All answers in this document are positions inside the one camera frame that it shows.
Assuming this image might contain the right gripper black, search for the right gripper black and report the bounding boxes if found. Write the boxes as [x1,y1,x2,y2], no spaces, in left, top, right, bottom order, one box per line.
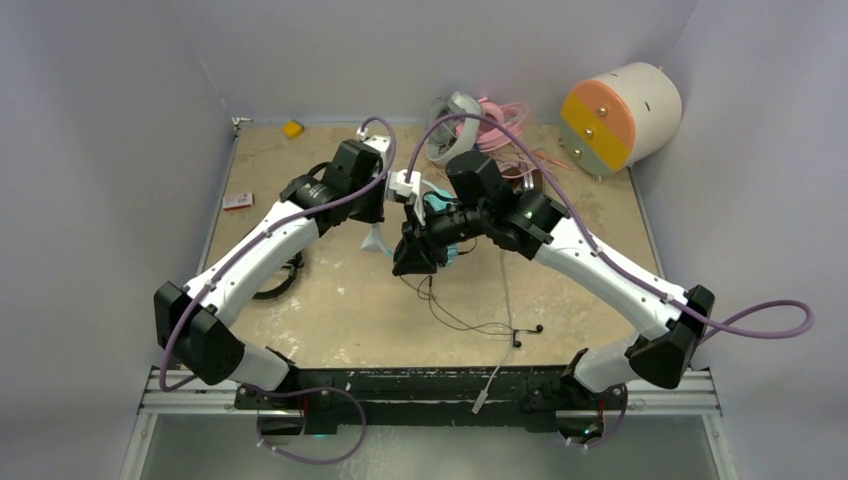
[394,199,490,279]

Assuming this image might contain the teal white cat headphones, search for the teal white cat headphones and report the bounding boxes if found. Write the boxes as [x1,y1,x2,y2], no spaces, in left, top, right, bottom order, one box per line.
[361,192,523,348]

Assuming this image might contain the black headphones with cable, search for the black headphones with cable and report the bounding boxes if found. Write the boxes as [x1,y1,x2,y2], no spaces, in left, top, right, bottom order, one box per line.
[253,252,305,301]

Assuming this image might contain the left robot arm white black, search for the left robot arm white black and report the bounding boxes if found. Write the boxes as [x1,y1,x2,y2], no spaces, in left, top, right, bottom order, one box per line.
[154,136,392,409]

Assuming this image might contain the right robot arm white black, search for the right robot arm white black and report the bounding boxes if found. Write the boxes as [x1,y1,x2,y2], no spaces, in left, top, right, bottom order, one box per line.
[388,152,714,407]

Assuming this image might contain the grey white headphones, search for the grey white headphones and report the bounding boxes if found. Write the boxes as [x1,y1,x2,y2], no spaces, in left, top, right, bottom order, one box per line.
[425,91,483,166]

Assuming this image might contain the pink headphones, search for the pink headphones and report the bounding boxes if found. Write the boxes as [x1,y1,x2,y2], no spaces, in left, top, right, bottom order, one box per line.
[476,97,531,152]

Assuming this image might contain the brown headphones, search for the brown headphones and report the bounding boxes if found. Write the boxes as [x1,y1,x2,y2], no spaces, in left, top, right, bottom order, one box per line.
[500,165,545,194]

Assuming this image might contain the yellow small object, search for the yellow small object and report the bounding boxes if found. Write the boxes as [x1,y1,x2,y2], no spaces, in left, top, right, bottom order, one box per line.
[281,120,305,139]

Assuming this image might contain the small red white box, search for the small red white box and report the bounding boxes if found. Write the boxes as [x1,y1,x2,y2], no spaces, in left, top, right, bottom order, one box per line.
[221,192,255,211]

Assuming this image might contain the round drawer cabinet orange yellow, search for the round drawer cabinet orange yellow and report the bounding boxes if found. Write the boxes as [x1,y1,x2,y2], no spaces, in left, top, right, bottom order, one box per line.
[560,62,683,178]

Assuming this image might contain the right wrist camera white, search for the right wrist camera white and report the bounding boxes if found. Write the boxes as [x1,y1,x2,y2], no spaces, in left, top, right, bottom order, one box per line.
[384,169,426,225]

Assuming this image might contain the white usb cable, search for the white usb cable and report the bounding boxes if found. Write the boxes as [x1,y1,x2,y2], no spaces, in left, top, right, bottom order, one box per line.
[470,251,518,417]

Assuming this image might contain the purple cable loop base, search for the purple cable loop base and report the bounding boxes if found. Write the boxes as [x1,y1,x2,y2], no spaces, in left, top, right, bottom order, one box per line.
[256,386,367,465]

